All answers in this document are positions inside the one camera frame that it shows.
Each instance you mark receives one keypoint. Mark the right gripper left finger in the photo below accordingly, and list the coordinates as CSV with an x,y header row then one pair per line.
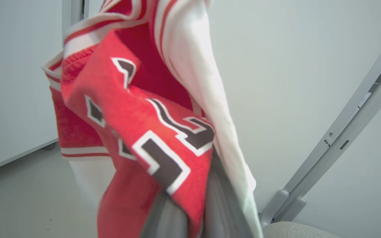
x,y
169,221

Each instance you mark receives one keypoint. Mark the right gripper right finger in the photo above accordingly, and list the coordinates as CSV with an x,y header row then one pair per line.
x,y
223,211

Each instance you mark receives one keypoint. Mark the red basketball jersey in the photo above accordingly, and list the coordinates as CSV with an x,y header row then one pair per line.
x,y
137,109

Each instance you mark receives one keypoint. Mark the grey fabric sofa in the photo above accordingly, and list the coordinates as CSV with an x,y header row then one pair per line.
x,y
293,231

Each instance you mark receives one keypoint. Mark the grey partition post with feet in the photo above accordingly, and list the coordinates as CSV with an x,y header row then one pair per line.
x,y
342,132

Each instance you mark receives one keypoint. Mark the grey partition post with bracket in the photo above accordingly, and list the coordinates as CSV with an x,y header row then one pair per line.
x,y
74,13

